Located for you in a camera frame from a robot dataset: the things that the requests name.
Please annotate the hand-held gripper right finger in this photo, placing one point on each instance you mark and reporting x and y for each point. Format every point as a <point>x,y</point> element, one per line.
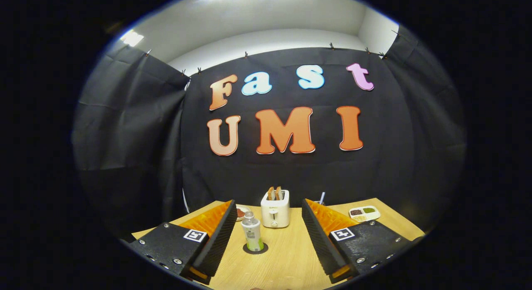
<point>322,244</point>

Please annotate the cream toaster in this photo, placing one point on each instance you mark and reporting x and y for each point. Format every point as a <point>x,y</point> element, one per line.
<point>275,211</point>

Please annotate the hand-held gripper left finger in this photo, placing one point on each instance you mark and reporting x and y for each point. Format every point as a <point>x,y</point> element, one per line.
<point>218,242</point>

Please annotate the wooden table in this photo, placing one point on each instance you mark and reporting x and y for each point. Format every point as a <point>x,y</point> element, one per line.
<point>286,256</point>

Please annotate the black backdrop cloth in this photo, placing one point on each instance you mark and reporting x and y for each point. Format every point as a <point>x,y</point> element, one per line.
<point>395,157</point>

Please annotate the dark brown round coaster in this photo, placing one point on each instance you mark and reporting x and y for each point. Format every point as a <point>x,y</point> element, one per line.
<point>265,248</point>

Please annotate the clear juice bottle white label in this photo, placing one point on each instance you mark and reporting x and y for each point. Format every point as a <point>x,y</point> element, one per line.
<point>252,234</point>

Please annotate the white divided condiment dish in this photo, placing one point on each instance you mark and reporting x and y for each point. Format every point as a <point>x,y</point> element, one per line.
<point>365,213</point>

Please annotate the small plate with brown food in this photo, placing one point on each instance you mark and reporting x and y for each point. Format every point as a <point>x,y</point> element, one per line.
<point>241,212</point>

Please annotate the toast slice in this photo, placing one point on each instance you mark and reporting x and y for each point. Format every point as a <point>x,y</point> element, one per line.
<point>279,192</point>
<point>270,193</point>

